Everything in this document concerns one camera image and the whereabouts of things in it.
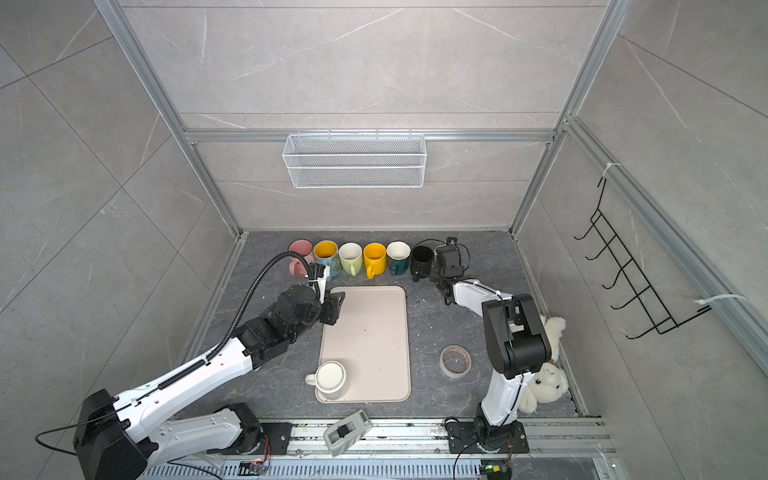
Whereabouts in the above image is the black mug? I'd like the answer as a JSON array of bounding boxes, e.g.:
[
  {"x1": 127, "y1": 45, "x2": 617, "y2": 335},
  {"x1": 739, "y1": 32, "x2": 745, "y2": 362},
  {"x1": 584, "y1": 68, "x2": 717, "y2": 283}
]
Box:
[{"x1": 410, "y1": 244, "x2": 434, "y2": 282}]

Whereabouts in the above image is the dark green mug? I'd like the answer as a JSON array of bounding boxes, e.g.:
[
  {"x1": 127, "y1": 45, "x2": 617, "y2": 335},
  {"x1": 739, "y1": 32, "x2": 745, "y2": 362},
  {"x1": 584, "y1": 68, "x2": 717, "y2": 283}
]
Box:
[{"x1": 386, "y1": 241, "x2": 411, "y2": 276}]

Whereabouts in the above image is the pink patterned mug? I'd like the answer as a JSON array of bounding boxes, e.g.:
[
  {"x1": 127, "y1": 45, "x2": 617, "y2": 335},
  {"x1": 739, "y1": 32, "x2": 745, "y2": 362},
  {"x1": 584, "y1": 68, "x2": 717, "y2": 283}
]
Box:
[{"x1": 287, "y1": 239, "x2": 317, "y2": 278}]

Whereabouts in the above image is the blue butterfly mug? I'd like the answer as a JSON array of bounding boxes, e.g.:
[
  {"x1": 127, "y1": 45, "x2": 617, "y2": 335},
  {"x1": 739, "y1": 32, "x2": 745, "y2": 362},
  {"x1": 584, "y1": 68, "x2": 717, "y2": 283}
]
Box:
[{"x1": 313, "y1": 240, "x2": 342, "y2": 279}]

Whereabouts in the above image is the light green mug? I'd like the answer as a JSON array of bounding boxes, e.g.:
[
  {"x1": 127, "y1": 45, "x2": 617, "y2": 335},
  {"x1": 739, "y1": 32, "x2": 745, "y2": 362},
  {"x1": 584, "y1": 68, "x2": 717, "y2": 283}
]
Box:
[{"x1": 338, "y1": 242, "x2": 364, "y2": 277}]

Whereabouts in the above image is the yellow mug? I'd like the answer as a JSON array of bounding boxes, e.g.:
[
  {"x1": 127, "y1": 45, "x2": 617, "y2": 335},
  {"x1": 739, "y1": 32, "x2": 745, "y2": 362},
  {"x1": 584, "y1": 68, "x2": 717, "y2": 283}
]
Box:
[{"x1": 363, "y1": 243, "x2": 387, "y2": 279}]

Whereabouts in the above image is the white mug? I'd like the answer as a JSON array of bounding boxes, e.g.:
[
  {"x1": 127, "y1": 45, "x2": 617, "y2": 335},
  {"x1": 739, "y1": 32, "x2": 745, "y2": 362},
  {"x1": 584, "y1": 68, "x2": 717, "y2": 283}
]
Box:
[{"x1": 304, "y1": 361, "x2": 348, "y2": 400}]

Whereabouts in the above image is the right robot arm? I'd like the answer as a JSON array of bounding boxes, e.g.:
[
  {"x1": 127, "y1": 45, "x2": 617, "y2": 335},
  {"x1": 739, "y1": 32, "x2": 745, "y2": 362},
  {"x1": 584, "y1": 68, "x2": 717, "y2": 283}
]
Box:
[{"x1": 433, "y1": 237, "x2": 552, "y2": 454}]

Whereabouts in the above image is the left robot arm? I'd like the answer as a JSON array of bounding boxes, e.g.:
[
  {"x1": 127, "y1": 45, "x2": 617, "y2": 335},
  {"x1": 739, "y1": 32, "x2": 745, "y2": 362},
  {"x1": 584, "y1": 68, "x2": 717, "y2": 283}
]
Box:
[{"x1": 68, "y1": 251, "x2": 344, "y2": 479}]

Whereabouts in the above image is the beige plastic tray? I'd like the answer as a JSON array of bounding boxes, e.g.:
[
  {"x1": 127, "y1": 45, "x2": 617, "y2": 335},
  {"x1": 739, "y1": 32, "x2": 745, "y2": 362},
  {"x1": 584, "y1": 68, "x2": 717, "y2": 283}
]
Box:
[{"x1": 315, "y1": 286, "x2": 411, "y2": 404}]

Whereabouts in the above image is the tape roll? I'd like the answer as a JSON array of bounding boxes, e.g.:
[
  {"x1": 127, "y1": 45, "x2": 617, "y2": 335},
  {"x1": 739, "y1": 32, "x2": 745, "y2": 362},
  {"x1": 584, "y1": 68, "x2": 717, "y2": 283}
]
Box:
[{"x1": 439, "y1": 345, "x2": 472, "y2": 379}]

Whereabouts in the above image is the white teddy bear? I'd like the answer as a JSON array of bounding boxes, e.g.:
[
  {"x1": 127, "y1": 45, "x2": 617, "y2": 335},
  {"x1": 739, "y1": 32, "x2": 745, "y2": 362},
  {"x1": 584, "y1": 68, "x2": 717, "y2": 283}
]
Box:
[{"x1": 518, "y1": 317, "x2": 569, "y2": 413}]

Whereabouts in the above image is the white wire mesh basket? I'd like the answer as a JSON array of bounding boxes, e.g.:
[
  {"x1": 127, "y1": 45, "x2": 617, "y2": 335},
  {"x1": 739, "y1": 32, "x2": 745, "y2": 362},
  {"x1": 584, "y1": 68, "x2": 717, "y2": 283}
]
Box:
[{"x1": 282, "y1": 133, "x2": 428, "y2": 189}]

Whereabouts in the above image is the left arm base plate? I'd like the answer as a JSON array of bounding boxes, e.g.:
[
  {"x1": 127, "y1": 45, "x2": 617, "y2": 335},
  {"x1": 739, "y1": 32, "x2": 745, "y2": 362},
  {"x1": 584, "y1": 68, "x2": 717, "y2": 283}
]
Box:
[{"x1": 207, "y1": 422, "x2": 292, "y2": 455}]

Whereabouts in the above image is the grey camera box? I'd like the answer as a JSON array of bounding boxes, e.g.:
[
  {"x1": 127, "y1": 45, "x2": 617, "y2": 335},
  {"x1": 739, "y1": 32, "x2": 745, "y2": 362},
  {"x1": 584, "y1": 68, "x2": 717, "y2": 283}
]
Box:
[{"x1": 323, "y1": 410, "x2": 373, "y2": 457}]

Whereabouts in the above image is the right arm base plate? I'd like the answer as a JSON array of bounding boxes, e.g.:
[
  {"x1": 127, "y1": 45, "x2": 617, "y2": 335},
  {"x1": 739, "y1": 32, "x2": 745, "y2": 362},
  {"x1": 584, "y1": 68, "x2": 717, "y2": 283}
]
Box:
[{"x1": 445, "y1": 421, "x2": 530, "y2": 455}]

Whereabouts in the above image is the black wire hook rack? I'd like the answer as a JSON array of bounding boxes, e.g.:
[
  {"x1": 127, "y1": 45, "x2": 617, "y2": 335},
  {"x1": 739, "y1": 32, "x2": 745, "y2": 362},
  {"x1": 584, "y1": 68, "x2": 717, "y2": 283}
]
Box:
[{"x1": 573, "y1": 178, "x2": 712, "y2": 340}]

